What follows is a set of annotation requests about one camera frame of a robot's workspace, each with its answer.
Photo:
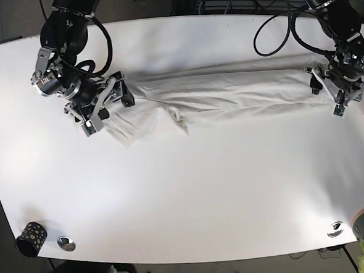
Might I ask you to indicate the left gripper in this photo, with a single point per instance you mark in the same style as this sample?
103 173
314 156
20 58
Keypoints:
342 92

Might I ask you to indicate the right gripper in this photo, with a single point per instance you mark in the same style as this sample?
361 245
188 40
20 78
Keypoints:
87 100

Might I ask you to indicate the white graphic print T-shirt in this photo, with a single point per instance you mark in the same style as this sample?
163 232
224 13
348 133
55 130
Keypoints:
175 102

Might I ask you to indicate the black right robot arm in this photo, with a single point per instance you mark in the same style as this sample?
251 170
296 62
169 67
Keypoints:
63 37

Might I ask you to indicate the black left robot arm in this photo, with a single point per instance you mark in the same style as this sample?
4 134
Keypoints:
343 77

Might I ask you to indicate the left silver table grommet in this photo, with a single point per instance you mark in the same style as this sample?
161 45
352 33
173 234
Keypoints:
66 243

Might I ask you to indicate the silver table grommet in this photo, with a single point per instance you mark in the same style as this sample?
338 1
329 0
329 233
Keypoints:
335 229
66 243

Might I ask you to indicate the right silver table grommet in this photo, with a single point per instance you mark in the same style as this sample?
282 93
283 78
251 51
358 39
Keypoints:
335 229

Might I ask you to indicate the black dotted cup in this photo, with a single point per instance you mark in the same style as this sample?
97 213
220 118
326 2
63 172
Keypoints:
30 241

